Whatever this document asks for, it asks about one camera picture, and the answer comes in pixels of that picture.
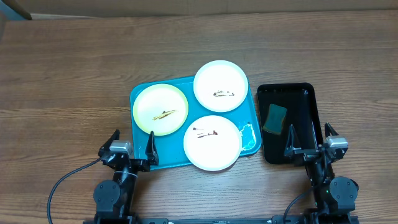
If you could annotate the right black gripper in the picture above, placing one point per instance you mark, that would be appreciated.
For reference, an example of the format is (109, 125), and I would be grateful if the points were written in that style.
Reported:
(294, 146)

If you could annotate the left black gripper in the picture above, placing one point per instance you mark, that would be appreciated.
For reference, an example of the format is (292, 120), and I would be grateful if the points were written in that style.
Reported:
(150, 155)

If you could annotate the green and yellow sponge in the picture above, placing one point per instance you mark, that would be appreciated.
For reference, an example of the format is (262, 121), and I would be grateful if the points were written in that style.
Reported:
(275, 119)

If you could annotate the yellow-green plate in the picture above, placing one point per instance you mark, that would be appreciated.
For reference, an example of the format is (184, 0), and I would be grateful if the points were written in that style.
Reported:
(161, 109)

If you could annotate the white plate with blue rim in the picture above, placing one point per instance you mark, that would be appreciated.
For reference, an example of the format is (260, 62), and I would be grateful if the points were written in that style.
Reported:
(220, 86)

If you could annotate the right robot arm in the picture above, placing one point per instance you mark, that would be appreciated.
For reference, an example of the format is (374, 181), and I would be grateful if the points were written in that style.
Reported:
(334, 196)

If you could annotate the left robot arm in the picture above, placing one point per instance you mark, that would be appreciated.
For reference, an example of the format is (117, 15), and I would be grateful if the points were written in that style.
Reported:
(114, 197)

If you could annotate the black plastic tray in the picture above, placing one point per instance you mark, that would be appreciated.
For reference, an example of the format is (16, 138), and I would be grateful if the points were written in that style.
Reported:
(300, 102)

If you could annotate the dark chair leg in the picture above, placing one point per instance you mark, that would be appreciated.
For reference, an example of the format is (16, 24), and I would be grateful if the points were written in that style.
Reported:
(14, 11)

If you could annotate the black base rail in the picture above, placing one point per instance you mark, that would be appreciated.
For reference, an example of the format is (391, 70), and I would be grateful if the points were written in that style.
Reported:
(277, 219)

